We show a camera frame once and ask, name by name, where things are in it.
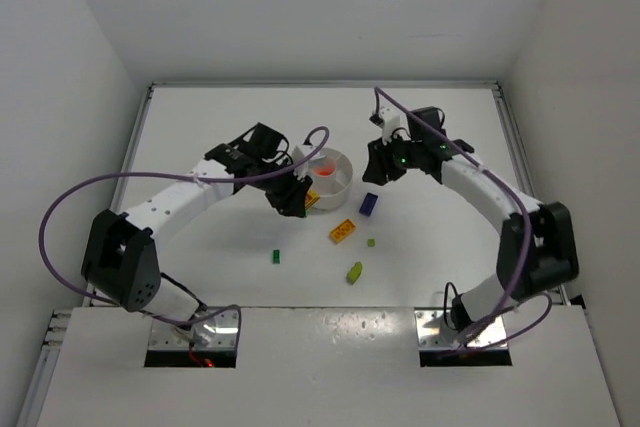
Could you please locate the blue lego brick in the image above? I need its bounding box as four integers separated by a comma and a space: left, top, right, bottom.
358, 192, 379, 217

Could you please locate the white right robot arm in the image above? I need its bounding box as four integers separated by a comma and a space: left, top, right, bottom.
362, 107, 579, 336

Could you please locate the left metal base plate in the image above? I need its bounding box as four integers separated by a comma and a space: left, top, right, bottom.
148, 309, 239, 352

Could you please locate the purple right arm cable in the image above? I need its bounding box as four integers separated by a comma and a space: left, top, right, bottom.
373, 86, 554, 352

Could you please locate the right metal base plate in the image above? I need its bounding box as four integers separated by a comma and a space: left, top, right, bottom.
414, 309, 508, 353

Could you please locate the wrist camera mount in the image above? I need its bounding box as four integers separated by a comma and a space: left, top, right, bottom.
369, 107, 401, 145
290, 144, 316, 181

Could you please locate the metal base plate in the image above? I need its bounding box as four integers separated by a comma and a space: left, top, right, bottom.
148, 309, 239, 352
414, 309, 508, 353

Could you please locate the yellow lego plate brick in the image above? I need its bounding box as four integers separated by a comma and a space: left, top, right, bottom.
329, 219, 356, 244

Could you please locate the white round divided container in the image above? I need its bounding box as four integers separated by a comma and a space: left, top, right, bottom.
308, 147, 354, 211

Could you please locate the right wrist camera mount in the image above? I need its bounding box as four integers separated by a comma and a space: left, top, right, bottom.
369, 107, 401, 145

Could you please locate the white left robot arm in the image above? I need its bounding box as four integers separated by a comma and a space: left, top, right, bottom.
81, 123, 312, 325

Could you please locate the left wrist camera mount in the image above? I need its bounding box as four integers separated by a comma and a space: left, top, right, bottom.
290, 144, 316, 181

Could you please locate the lime green curved lego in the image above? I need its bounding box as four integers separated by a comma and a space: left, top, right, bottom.
345, 262, 363, 285

